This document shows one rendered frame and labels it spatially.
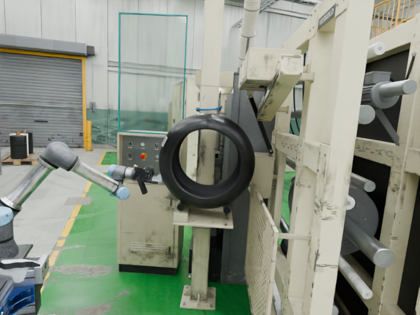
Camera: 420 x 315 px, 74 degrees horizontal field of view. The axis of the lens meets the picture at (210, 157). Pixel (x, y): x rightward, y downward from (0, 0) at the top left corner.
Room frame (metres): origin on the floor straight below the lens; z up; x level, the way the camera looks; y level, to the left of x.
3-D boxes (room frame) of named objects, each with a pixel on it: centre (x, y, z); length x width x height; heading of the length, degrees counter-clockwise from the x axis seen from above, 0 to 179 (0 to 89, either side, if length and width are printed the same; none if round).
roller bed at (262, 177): (2.01, -0.37, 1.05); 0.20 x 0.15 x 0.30; 178
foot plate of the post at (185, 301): (2.06, 0.03, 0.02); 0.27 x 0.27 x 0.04; 88
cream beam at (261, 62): (1.66, -0.28, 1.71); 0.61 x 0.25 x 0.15; 178
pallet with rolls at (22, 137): (7.00, 4.77, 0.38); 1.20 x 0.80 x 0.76; 25
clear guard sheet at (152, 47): (2.37, 0.51, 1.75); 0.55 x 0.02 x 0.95; 88
